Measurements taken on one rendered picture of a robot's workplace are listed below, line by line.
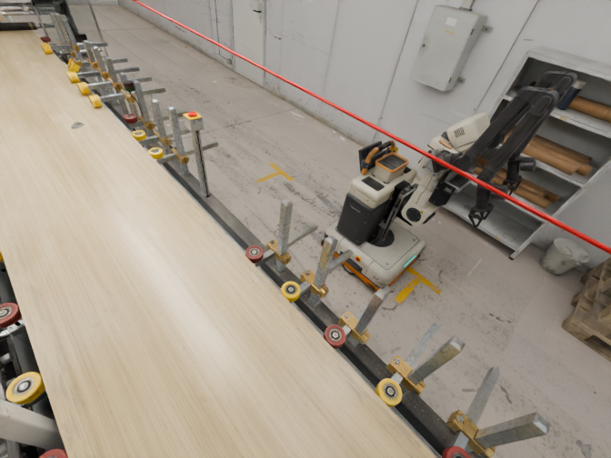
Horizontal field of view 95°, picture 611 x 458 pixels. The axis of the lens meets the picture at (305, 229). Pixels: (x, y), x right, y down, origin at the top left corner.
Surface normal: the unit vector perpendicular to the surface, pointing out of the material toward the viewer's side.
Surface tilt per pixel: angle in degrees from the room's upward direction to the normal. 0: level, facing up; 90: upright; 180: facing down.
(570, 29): 90
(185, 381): 0
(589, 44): 90
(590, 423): 0
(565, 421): 0
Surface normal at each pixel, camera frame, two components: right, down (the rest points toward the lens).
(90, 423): 0.12, -0.69
